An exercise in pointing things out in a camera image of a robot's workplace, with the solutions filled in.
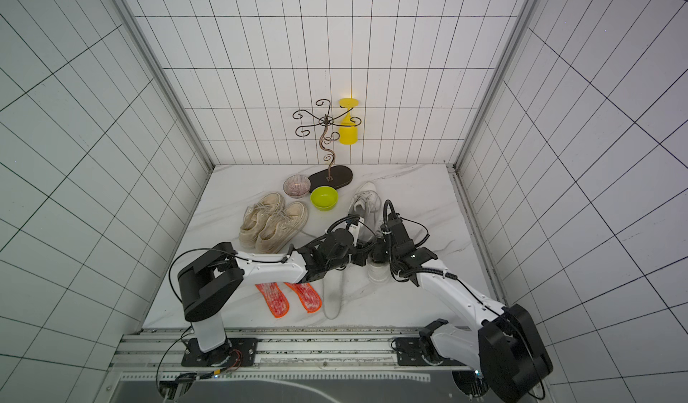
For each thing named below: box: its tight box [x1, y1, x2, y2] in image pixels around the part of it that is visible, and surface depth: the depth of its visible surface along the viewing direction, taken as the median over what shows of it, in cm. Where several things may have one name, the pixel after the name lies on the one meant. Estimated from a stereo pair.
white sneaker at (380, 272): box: [368, 260, 391, 283], surface depth 78 cm
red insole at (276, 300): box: [254, 282, 290, 318], surface depth 83 cm
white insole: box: [322, 268, 344, 320], surface depth 84 cm
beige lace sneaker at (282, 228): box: [255, 201, 310, 254], surface depth 95 cm
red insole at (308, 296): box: [283, 282, 323, 314], surface depth 83 cm
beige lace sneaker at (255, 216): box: [238, 191, 286, 249], surface depth 98 cm
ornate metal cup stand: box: [292, 98, 362, 193], surface depth 109 cm
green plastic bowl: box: [309, 186, 340, 212], surface depth 108 cm
